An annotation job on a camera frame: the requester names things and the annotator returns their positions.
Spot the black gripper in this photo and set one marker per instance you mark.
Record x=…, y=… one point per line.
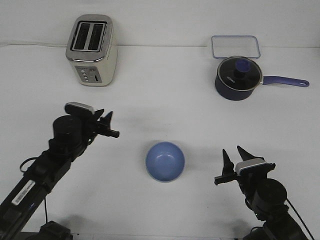
x=99, y=125
x=248, y=178

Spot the blue bowl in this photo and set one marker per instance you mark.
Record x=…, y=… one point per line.
x=165, y=161

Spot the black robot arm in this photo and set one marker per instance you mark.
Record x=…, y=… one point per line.
x=266, y=197
x=72, y=134

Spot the cream and chrome toaster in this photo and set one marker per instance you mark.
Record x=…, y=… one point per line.
x=92, y=50

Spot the dark blue saucepan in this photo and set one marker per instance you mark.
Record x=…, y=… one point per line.
x=236, y=95

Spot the glass pot lid blue knob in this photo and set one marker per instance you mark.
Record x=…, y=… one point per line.
x=239, y=73

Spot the clear container blue rim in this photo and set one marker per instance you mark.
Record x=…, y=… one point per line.
x=224, y=46

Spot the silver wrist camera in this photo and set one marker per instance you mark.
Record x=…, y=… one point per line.
x=248, y=164
x=76, y=108

